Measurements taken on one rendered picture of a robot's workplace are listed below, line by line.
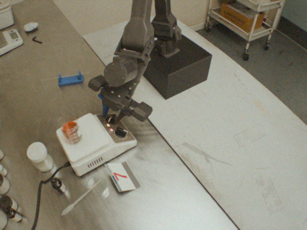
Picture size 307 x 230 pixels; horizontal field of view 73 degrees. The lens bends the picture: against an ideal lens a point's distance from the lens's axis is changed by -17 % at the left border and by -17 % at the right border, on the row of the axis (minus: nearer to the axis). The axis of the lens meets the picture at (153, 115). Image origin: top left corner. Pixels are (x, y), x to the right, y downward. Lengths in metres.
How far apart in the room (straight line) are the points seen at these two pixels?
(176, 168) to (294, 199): 0.38
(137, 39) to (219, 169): 0.42
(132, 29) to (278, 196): 0.61
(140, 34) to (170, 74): 0.23
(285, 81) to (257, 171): 1.99
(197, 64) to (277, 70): 2.01
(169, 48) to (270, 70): 2.00
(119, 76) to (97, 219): 0.37
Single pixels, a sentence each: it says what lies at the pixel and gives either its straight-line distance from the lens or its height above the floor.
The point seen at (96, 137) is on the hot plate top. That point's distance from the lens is 0.65.
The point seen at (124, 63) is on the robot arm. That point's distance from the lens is 0.54.
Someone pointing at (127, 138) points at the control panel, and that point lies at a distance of 0.70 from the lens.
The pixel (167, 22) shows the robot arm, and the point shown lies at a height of 1.16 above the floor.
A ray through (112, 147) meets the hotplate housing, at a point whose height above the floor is 0.97.
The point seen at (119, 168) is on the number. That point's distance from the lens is 0.68.
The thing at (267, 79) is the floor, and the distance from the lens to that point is 2.58.
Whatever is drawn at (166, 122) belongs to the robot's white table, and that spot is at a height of 0.90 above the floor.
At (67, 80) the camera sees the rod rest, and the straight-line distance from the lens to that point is 0.95.
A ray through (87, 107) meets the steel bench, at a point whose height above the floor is 0.90.
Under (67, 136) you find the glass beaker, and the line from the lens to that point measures 0.62.
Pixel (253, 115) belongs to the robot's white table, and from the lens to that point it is 0.88.
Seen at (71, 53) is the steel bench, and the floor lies 0.90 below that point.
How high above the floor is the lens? 1.52
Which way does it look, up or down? 52 degrees down
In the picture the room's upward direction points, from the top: 2 degrees clockwise
